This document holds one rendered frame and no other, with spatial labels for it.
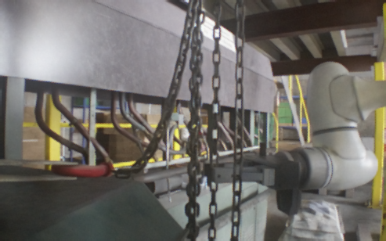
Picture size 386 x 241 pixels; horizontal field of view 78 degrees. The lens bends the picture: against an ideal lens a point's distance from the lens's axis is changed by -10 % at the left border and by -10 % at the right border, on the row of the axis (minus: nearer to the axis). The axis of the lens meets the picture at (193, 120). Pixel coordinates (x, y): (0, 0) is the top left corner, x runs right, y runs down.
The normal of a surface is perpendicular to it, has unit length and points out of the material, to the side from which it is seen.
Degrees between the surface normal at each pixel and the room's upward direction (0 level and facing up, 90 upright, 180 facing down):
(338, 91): 80
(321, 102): 85
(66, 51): 90
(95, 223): 45
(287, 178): 90
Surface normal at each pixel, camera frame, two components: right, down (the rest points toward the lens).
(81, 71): 0.82, 0.01
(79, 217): 0.70, -0.69
